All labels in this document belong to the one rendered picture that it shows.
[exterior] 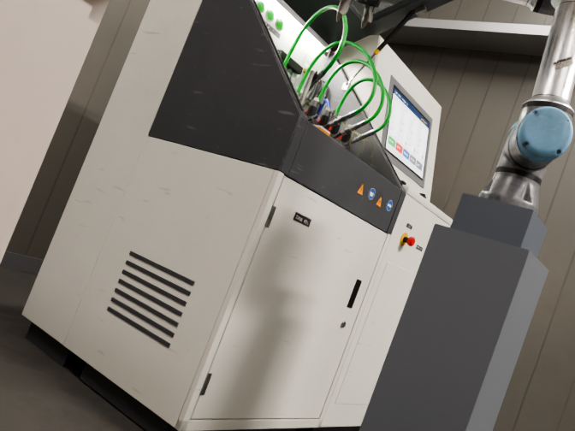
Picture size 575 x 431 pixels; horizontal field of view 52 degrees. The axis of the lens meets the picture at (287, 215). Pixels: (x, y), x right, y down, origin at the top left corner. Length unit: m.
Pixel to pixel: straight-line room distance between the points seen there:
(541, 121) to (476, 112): 2.57
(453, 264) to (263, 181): 0.53
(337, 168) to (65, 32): 1.32
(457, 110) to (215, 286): 2.78
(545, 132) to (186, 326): 1.02
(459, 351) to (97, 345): 1.05
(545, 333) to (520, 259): 2.13
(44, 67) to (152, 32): 1.69
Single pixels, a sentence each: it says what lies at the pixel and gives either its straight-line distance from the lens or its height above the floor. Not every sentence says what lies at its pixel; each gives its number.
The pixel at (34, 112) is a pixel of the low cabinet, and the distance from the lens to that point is 0.52.
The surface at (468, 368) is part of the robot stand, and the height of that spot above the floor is 0.50.
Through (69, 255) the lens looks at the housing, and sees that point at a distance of 2.11.
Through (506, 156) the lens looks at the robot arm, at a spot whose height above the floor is 1.03.
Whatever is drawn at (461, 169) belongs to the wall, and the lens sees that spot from 3.91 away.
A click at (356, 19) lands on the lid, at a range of 2.45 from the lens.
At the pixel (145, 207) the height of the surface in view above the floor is 0.57.
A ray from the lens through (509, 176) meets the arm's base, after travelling 1.59.
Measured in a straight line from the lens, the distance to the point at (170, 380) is 1.66.
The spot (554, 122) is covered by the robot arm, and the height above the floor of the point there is 1.09.
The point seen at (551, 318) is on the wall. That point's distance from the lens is 3.58.
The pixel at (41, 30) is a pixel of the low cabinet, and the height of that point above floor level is 0.68.
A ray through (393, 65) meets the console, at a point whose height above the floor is 1.49.
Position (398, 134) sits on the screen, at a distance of 2.58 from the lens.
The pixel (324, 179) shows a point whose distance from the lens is 1.72.
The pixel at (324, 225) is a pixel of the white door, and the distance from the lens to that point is 1.78.
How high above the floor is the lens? 0.59
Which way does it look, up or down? 4 degrees up
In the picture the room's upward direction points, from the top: 21 degrees clockwise
